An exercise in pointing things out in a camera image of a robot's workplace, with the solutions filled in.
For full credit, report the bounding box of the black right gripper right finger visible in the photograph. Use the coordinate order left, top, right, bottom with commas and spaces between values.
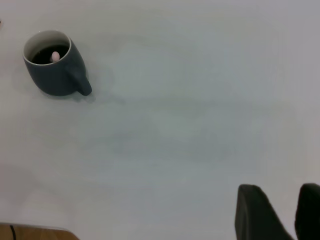
294, 183, 320, 240

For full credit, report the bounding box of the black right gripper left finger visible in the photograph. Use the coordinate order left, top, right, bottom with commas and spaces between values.
234, 184, 295, 240

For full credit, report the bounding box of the dark grey ceramic mug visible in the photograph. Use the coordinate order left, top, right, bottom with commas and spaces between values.
22, 29, 93, 97

